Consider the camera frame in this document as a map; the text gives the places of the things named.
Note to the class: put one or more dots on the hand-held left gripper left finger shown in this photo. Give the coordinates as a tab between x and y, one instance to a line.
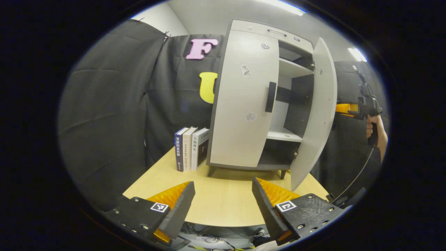
179	212

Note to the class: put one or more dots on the white cabinet shelf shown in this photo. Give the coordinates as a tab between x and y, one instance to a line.
284	135
291	69

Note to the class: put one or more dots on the beige book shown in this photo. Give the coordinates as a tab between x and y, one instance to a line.
187	153

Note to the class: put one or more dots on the large ceiling light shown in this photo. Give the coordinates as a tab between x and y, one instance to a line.
284	7

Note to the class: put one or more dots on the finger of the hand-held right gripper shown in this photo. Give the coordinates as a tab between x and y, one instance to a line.
345	108

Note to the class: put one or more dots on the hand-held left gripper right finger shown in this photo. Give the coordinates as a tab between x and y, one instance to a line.
266	209

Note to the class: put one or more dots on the grey cabinet door dice stickers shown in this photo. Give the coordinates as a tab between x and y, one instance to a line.
318	122

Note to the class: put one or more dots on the black backdrop cloth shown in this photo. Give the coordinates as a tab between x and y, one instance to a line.
115	122

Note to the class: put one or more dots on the small ceiling light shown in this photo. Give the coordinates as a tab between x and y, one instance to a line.
357	54

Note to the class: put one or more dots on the white book dark cover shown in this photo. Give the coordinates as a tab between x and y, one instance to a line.
200	153

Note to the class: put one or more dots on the grey cabinet door checkered sticker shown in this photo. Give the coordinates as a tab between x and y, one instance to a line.
240	132

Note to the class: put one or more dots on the metal door hinge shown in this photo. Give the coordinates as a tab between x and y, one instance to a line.
296	154
312	65

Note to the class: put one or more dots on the metal cloth clip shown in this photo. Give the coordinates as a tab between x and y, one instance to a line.
166	34

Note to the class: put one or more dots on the grey cabinet drawer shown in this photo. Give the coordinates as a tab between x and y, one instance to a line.
258	30

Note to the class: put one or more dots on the dark blue book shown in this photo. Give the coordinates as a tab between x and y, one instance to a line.
179	153

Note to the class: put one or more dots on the grey double-door shoe cabinet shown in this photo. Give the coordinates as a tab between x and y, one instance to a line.
299	104

